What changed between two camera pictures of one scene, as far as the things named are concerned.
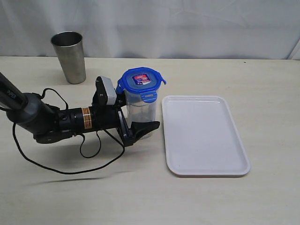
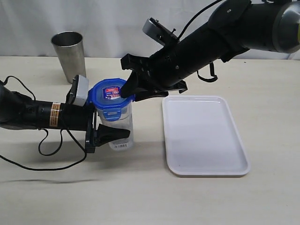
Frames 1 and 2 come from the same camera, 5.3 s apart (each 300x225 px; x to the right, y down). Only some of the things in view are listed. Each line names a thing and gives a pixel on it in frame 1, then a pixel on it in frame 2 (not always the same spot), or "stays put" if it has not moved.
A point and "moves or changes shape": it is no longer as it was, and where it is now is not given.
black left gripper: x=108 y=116 to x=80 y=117
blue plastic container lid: x=144 y=80 moves or changes shape
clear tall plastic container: x=137 y=110 moves or changes shape
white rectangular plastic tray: x=202 y=136 stays put
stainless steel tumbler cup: x=69 y=47 stays put
